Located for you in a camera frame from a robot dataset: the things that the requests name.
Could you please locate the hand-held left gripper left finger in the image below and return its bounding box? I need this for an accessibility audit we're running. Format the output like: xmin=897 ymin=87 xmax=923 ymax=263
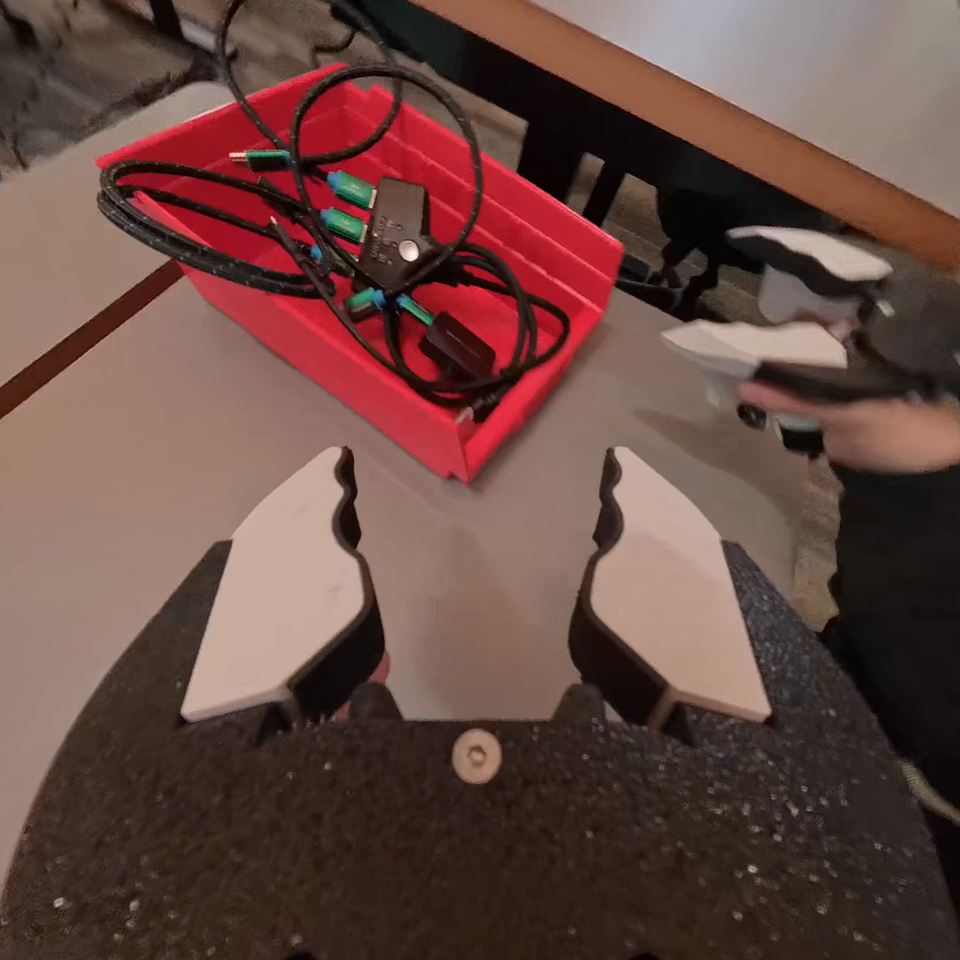
xmin=180 ymin=446 xmax=387 ymax=726

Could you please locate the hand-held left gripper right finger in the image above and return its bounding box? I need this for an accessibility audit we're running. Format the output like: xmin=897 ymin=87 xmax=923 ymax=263
xmin=567 ymin=446 xmax=774 ymax=734

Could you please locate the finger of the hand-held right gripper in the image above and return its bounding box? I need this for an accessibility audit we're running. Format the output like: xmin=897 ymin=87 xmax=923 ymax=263
xmin=660 ymin=318 xmax=854 ymax=412
xmin=724 ymin=226 xmax=895 ymax=322

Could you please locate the red plastic bin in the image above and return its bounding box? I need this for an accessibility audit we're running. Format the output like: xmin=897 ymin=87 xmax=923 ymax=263
xmin=93 ymin=62 xmax=626 ymax=486

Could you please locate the black usb hub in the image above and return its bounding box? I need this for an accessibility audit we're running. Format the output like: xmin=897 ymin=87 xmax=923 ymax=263
xmin=417 ymin=309 xmax=499 ymax=378

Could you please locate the person's right forearm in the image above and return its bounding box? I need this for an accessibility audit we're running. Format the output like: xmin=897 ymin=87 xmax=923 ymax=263
xmin=825 ymin=456 xmax=960 ymax=751

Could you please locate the grey desk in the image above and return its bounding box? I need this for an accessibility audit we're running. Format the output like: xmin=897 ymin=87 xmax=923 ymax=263
xmin=0 ymin=78 xmax=849 ymax=901

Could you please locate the person's right hand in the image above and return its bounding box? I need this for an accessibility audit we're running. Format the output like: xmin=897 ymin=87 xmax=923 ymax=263
xmin=733 ymin=378 xmax=960 ymax=475

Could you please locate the person's left hand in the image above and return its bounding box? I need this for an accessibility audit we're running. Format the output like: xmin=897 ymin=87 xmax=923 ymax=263
xmin=337 ymin=648 xmax=393 ymax=723

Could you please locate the black chair base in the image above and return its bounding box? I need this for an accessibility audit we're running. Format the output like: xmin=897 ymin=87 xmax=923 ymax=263
xmin=615 ymin=172 xmax=852 ymax=325

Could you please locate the table with wooden edge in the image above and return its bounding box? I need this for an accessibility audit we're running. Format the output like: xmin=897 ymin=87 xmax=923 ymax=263
xmin=405 ymin=0 xmax=960 ymax=273

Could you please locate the grey cable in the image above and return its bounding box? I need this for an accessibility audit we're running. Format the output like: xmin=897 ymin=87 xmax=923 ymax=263
xmin=896 ymin=753 xmax=960 ymax=828

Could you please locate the black hdmi switch box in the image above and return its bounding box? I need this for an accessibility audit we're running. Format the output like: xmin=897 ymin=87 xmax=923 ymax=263
xmin=354 ymin=177 xmax=435 ymax=292

